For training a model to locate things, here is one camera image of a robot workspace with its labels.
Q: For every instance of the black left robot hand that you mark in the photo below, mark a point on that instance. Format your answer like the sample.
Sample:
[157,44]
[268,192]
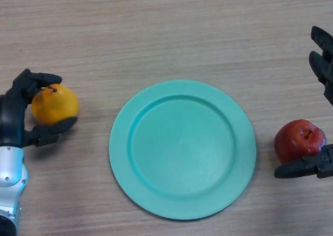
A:
[10,116]

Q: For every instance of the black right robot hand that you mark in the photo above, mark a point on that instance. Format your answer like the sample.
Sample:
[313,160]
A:
[296,168]

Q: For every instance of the yellow pear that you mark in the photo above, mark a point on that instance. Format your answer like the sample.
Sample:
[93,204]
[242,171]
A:
[57,103]

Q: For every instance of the green round plate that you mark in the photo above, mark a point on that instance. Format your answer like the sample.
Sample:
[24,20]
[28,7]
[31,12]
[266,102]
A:
[182,151]

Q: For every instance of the red apple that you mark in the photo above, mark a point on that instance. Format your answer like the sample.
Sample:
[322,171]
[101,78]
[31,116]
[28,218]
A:
[288,142]

